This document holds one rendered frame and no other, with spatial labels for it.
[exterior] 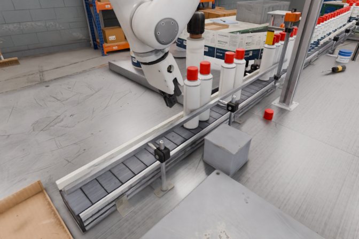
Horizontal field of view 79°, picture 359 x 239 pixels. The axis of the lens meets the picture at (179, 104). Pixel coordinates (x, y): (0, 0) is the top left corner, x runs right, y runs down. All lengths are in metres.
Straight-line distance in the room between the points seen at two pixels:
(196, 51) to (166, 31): 0.66
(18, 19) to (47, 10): 0.50
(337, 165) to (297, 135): 0.15
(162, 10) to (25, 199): 0.56
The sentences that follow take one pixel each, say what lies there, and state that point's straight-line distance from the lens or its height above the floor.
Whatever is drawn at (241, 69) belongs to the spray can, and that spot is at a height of 1.02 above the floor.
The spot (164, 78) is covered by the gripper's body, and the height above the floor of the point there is 1.11.
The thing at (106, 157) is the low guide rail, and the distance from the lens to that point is 0.61.
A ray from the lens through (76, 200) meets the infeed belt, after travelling 0.58.
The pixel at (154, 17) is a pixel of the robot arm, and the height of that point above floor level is 1.26.
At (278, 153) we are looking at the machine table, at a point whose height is 0.83.
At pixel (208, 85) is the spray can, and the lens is 0.69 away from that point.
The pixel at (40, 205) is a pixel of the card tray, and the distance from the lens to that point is 0.67.
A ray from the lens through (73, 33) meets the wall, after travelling 5.15.
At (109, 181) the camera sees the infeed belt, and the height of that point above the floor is 0.88.
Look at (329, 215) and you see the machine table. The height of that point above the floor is 0.83.
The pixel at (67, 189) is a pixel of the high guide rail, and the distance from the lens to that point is 0.50.
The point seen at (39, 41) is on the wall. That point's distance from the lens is 5.10.
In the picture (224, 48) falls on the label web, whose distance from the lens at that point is 1.22.
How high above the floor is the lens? 1.31
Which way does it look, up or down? 31 degrees down
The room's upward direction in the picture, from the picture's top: straight up
